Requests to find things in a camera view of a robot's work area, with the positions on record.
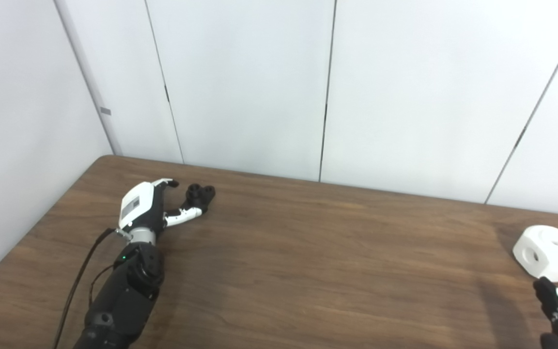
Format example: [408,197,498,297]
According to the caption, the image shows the round white plastic piece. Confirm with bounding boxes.
[512,225,558,283]

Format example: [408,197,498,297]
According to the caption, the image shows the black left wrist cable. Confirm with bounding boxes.
[53,228,127,349]

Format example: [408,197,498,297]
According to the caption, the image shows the black flanged holder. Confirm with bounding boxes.
[186,184,216,213]

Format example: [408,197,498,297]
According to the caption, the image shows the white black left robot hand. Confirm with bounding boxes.
[117,178,203,245]

